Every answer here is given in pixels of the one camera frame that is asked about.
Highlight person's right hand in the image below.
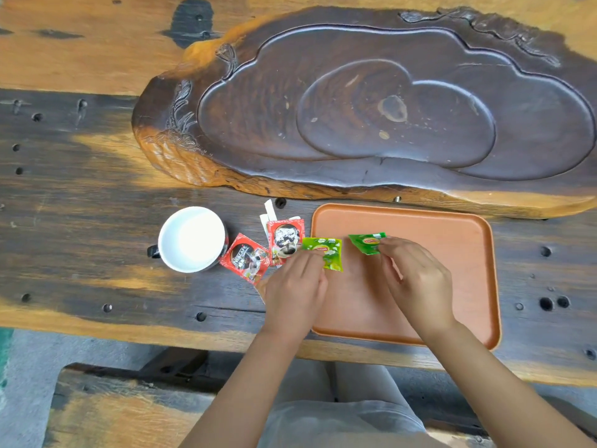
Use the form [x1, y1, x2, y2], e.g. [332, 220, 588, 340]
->
[377, 236, 458, 344]

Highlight person's left hand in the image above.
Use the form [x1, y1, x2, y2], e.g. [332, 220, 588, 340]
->
[258, 249, 330, 344]

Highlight green tea bag packet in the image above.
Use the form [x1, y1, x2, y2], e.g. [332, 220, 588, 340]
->
[302, 237, 344, 273]
[348, 232, 387, 256]

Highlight person's right forearm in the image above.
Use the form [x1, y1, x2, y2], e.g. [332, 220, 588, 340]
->
[422, 319, 597, 448]

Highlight person's left forearm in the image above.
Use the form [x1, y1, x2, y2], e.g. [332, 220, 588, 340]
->
[179, 326, 309, 448]

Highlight red coffee sachet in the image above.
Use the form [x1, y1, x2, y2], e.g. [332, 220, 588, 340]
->
[219, 233, 271, 285]
[266, 218, 306, 267]

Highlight orange rectangular serving tray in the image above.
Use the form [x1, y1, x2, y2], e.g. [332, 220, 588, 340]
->
[310, 203, 502, 351]

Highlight light grey trousers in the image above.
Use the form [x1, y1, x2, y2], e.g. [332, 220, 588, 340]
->
[257, 361, 449, 448]

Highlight carved dark wooden tea tray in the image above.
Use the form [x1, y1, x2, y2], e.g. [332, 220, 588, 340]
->
[132, 5, 597, 220]

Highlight weathered wooden bench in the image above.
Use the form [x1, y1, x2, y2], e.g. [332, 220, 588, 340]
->
[43, 347, 497, 448]

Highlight white mug with black handle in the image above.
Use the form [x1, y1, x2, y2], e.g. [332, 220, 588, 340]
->
[147, 206, 229, 274]

